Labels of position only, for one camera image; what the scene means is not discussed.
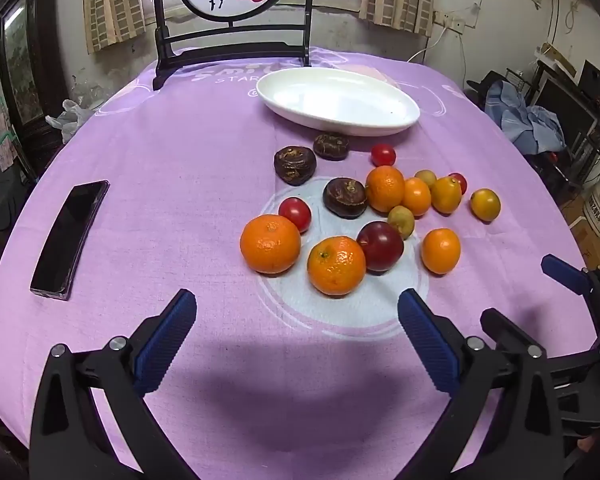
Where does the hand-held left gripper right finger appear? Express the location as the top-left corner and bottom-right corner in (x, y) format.
(398, 288), (564, 480)

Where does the blue cloth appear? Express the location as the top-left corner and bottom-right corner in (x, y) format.
(484, 80), (566, 156)

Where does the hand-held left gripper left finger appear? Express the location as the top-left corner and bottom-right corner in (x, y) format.
(28, 288), (197, 480)

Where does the cardboard box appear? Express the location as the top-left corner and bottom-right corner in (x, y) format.
(561, 195), (600, 281)

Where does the white plastic bag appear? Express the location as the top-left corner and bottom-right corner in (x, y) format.
(45, 99), (99, 144)

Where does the orange mandarin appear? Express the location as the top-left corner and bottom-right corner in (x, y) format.
(307, 236), (367, 297)
(365, 165), (406, 213)
(240, 214), (302, 275)

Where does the dark red plum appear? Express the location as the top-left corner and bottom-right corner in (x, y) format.
(356, 221), (405, 273)

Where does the white power cable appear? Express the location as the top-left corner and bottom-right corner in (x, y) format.
(406, 25), (449, 64)

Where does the black monitor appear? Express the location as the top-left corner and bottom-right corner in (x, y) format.
(534, 76), (600, 155)

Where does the white wall socket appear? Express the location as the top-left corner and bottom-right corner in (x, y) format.
(432, 11), (466, 36)

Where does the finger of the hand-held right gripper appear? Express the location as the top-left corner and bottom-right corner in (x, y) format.
(481, 308), (532, 356)
(541, 254), (600, 361)

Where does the black speaker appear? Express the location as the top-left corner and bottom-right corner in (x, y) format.
(577, 59), (600, 109)

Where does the greenish orange kumquat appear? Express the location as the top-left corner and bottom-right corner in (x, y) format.
(469, 188), (502, 223)

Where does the dark brown water chestnut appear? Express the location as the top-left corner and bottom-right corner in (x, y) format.
(323, 177), (368, 220)
(273, 146), (317, 187)
(313, 132), (351, 161)

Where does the white oval plate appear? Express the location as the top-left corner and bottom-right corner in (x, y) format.
(256, 68), (421, 137)

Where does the black persimmon painting screen stand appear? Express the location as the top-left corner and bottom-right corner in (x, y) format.
(151, 0), (317, 92)

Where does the dark wooden cabinet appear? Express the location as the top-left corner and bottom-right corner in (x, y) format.
(0, 0), (87, 183)

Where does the black smartphone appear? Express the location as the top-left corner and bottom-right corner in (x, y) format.
(30, 180), (111, 301)

